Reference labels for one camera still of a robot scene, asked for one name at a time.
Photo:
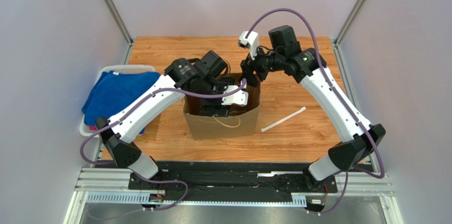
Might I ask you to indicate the aluminium frame rail front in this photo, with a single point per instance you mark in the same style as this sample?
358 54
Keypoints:
115 195

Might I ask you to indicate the blue folded cloth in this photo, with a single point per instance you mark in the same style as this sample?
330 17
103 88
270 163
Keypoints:
113 92

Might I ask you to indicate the brown paper bag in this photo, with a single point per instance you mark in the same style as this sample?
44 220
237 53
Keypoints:
242 121

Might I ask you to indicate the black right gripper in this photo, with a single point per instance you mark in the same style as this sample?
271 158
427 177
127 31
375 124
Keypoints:
253 65

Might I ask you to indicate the white paper straw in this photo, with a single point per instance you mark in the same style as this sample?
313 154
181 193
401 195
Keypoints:
282 120

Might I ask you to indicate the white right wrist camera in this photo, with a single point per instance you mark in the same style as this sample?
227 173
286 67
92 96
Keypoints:
249 40

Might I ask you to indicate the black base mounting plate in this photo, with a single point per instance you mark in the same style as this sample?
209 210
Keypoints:
243 181

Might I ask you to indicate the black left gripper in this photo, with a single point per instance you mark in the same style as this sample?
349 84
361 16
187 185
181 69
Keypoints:
208 109

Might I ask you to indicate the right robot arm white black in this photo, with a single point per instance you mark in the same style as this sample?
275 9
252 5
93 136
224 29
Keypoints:
358 136

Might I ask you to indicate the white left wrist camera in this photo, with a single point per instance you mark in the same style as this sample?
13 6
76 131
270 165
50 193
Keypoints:
239 99

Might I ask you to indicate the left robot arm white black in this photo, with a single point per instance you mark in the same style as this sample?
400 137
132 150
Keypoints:
183 77

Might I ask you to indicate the white plastic basket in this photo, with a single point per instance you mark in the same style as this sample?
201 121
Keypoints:
121 69

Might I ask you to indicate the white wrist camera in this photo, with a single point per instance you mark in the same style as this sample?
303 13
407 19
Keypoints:
239 99
249 40

